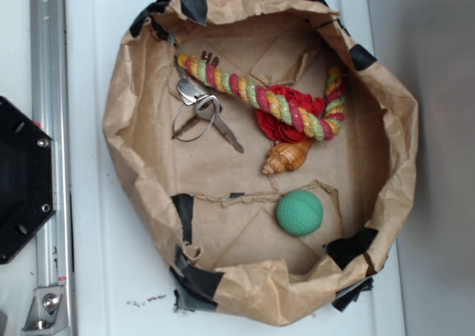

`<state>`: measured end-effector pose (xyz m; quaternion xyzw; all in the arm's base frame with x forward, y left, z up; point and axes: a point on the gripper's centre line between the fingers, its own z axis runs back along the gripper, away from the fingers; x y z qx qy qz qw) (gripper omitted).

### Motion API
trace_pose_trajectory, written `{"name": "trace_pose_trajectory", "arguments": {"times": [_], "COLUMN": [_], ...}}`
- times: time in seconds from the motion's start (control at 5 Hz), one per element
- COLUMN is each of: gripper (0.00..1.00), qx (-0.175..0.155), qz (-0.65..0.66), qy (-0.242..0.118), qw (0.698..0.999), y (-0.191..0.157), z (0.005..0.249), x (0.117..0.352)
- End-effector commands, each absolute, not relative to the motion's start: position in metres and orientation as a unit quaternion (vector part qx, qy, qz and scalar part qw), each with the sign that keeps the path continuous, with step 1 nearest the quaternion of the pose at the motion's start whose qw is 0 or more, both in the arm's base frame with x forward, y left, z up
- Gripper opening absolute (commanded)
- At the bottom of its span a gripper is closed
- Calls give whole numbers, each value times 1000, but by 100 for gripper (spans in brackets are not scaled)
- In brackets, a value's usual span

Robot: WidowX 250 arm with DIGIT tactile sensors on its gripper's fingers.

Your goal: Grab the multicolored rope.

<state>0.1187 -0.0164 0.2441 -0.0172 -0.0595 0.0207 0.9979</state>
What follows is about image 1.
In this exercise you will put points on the brown paper bag tray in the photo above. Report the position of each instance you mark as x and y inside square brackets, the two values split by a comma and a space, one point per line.
[211, 210]

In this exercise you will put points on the white plastic tray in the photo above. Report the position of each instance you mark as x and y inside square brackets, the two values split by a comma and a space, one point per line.
[123, 286]

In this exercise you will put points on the metal corner bracket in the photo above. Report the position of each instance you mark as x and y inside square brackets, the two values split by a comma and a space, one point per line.
[48, 314]

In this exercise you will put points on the aluminium extrusion rail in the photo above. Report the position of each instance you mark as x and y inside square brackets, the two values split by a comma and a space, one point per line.
[54, 250]

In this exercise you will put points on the silver keys on ring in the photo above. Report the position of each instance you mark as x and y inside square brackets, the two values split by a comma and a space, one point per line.
[206, 107]

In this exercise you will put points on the green dimpled ball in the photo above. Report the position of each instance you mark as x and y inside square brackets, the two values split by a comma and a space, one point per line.
[299, 213]

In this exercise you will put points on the red fabric flower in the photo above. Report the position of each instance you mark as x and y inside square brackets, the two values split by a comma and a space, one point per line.
[277, 130]

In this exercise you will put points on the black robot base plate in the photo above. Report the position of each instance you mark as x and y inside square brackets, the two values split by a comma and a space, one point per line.
[27, 200]

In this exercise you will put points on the orange spiral seashell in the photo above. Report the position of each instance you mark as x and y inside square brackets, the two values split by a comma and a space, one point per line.
[287, 156]

